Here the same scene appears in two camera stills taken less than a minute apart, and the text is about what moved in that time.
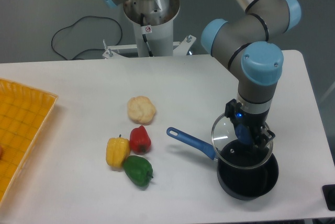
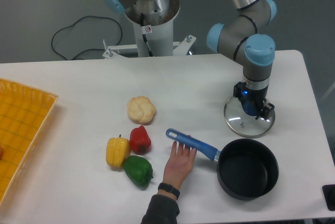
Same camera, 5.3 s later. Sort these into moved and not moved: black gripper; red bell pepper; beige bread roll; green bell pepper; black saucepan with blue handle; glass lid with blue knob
Moved: black gripper; glass lid with blue knob
Not moved: red bell pepper; green bell pepper; black saucepan with blue handle; beige bread roll
